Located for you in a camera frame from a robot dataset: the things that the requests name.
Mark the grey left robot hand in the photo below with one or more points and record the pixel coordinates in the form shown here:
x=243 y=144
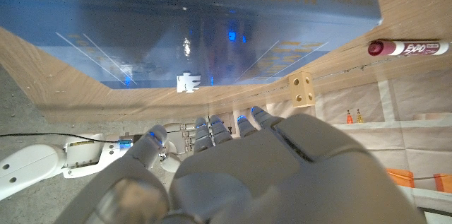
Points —
x=265 y=181

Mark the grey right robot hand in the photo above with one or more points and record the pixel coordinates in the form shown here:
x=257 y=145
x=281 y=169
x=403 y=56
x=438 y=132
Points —
x=174 y=157

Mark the white puzzle piece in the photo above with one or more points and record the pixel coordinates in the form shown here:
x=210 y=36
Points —
x=186 y=87
x=191 y=77

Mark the blue notebook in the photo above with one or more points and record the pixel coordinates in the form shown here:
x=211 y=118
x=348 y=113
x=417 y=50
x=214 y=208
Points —
x=141 y=26

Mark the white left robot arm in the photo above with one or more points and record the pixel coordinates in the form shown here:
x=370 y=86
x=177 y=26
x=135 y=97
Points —
x=31 y=167

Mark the small wooden block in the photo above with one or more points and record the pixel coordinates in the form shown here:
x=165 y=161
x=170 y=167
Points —
x=302 y=89

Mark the maroon Expo marker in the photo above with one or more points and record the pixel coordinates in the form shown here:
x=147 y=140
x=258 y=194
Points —
x=406 y=48

